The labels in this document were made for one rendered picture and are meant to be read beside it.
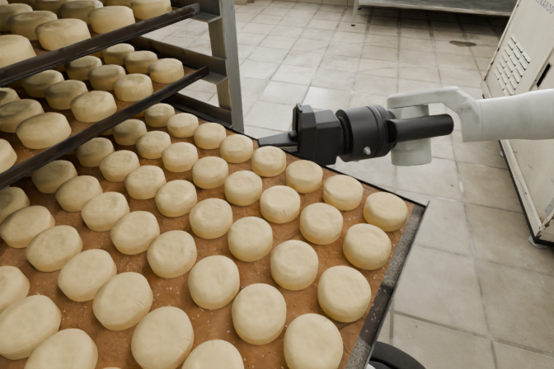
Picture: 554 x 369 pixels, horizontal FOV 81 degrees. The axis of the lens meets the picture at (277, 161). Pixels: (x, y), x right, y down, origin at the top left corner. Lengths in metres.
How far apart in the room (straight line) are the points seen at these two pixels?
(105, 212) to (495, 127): 0.54
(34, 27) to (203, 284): 0.34
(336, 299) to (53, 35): 0.38
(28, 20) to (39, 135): 0.13
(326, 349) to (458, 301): 1.07
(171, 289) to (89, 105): 0.24
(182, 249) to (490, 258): 1.31
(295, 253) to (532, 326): 1.16
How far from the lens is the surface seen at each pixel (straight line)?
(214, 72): 0.54
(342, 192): 0.42
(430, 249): 1.45
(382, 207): 0.41
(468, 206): 1.68
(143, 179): 0.46
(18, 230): 0.47
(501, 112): 0.57
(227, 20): 0.51
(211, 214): 0.39
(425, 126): 0.53
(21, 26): 0.48
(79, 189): 0.48
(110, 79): 0.52
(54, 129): 0.44
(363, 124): 0.51
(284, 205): 0.39
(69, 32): 0.42
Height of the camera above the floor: 1.09
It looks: 40 degrees down
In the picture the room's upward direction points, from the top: straight up
